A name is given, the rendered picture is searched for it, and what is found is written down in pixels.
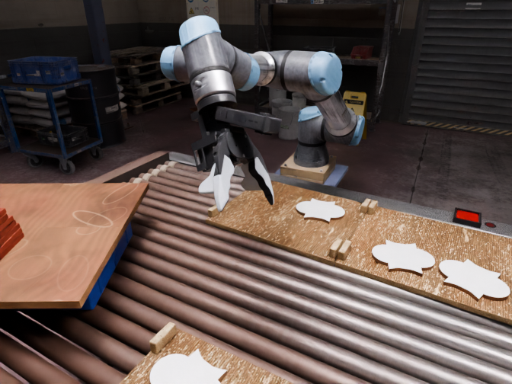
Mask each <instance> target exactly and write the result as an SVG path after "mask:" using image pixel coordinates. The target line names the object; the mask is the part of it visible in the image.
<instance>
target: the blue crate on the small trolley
mask: <svg viewBox="0 0 512 384"><path fill-rule="evenodd" d="M76 58H77V57H61V56H30V57H25V58H20V59H12V60H7V61H8V64H9V67H10V70H11V74H12V77H11V78H12V81H13V83H15V84H26V85H63V84H65V83H69V82H73V81H76V80H79V79H80V78H82V77H81V73H79V70H78V62H77V59H76Z"/></svg>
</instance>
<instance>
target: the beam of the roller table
mask: <svg viewBox="0 0 512 384"><path fill-rule="evenodd" d="M169 158H170V162H171V161H174V162H178V163H180V164H183V165H189V166H193V167H196V163H195V160H194V156H191V155H185V154H181V153H176V152H170V153H169ZM268 175H269V178H270V180H271V181H276V182H280V183H284V184H289V185H293V186H296V187H301V188H305V189H308V190H313V191H317V192H320V193H324V194H329V195H332V196H336V197H341V198H344V199H348V200H353V201H357V202H361V203H363V202H364V201H365V199H366V198H368V199H371V202H372V201H373V200H377V201H378V203H377V206H379V207H382V208H386V209H389V210H395V211H399V212H402V213H407V214H411V215H414V216H420V217H423V218H427V219H432V220H436V221H439V222H444V223H448V224H451V225H455V226H461V227H464V228H467V229H473V230H476V231H480V232H485V233H489V234H492V235H498V236H501V237H505V238H510V239H512V225H508V224H504V223H501V222H495V221H491V220H486V219H482V224H481V228H476V227H472V226H466V225H463V224H459V223H455V222H453V213H452V212H448V211H445V210H439V209H434V208H430V207H427V206H420V205H417V204H413V203H406V202H402V201H399V200H392V199H389V198H385V197H378V196H374V195H371V194H364V193H361V192H356V191H353V190H346V189H343V188H339V187H332V186H328V185H325V184H318V183H315V182H311V181H304V180H300V179H297V178H290V177H287V176H283V175H278V174H272V173H269V172H268ZM232 176H236V177H240V178H245V175H244V173H243V171H242V169H241V166H237V165H236V166H235V168H234V173H233V175H232ZM485 222H491V223H494V224H495V225H496V227H495V228H490V227H487V226H486V225H485Z"/></svg>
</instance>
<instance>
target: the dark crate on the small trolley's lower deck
mask: <svg viewBox="0 0 512 384"><path fill-rule="evenodd" d="M60 128H61V131H62V137H63V140H64V143H65V147H66V148H69V149H70V148H72V147H73V146H76V145H78V144H81V143H83V142H85V141H88V140H89V138H88V137H89V136H88V132H87V127H84V126H71V125H64V124H60ZM51 132H53V133H51ZM37 134H38V137H39V140H38V141H40V144H41V145H47V146H58V147H60V144H59V139H58V135H57V132H56V126H55V125H53V126H49V127H47V128H45V129H42V130H38V131H37Z"/></svg>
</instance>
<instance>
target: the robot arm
mask: <svg viewBox="0 0 512 384"><path fill-rule="evenodd" d="M179 36H180V40H181V45H177V46H168V47H167V48H165V49H164V50H163V52H162V54H161V58H160V63H161V65H160V66H161V70H162V73H163V74H164V75H165V77H166V78H168V79H171V80H175V81H177V82H190V85H191V88H192V92H193V95H194V101H195V104H196V105H197V110H196V111H195V112H193V113H192V114H190V115H191V119H192V121H195V122H198V123H199V126H200V132H201V135H202V139H200V140H198V141H196V142H194V143H192V144H191V147H192V150H193V154H194V160H195V163H196V166H197V171H203V172H211V173H210V176H209V177H208V178H207V179H206V180H205V181H203V182H202V183H201V184H200V186H199V192H200V193H201V194H214V197H215V201H216V206H217V209H218V211H219V212H222V211H223V209H224V207H225V205H226V204H227V202H228V201H229V188H230V187H231V185H230V178H231V176H232V175H233V173H234V168H235V166H236V165H240V164H241V163H242V166H241V169H242V171H243V173H244V175H245V178H244V179H243V180H242V182H241V186H242V187H243V188H244V189H245V190H262V191H263V192H264V195H265V197H266V198H267V200H268V202H269V203H270V205H273V204H274V192H273V189H272V185H271V182H270V178H269V175H268V171H267V168H266V165H265V164H264V160H263V158H262V156H261V154H260V152H259V151H258V149H257V148H256V147H255V146H254V144H253V142H252V141H251V138H250V137H249V135H248V134H247V133H246V131H245V130H244V128H243V127H246V128H249V129H253V130H254V131H255V132H256V133H260V134H261V135H270V136H271V135H272V133H273V134H275V133H276V134H279V132H280V125H281V121H282V120H281V119H278V118H276V117H275V115H271V114H269V113H268V112H265V113H261V112H258V114H254V113H251V112H247V111H243V110H237V109H236V108H237V106H238V105H237V101H236V98H235V97H236V93H235V90H239V91H247V90H250V89H252V88H253V87H254V86H255V85H258V86H266V87H270V88H276V89H280V90H284V91H295V92H301V93H302V94H303V96H304V97H305V98H306V99H307V100H308V101H310V102H313V103H315V105H316V106H311V107H306V108H303V109H302V110H301V111H300V112H299V119H298V122H299V126H298V145H297V147H296V151H295V153H294V156H293V161H294V163H295V164H296V165H298V166H301V167H304V168H320V167H323V166H326V165H327V164H328V163H329V154H328V150H327V146H326V141H328V142H336V143H341V144H345V145H349V146H356V145H358V144H359V142H360V140H361V137H362V134H363V128H364V124H365V118H364V117H363V116H360V115H359V116H358V115H356V114H355V113H354V112H353V111H352V110H351V109H350V108H348V107H347V106H346V104H345V103H344V100H343V98H342V97H341V94H340V92H339V90H338V89H339V88H340V85H341V80H342V71H341V69H342V66H341V61H340V60H339V58H338V57H337V56H336V55H335V54H333V53H327V52H325V51H319V52H311V51H295V50H280V51H273V52H262V51H260V52H256V53H254V54H250V53H245V52H243V51H241V50H240V49H238V48H236V47H234V46H233V45H231V44H230V43H228V42H227V41H225V40H224V39H223V38H222V37H221V30H220V29H219V27H218V24H217V22H216V21H215V20H214V19H213V18H211V17H208V16H196V17H192V18H190V19H189V20H188V21H185V22H184V23H183V24H182V25H181V27H180V30H179ZM229 124H234V125H237V126H232V125H229ZM240 126H243V127H240ZM195 151H198V154H199V158H200V164H199V165H198V161H197V155H196V152H195Z"/></svg>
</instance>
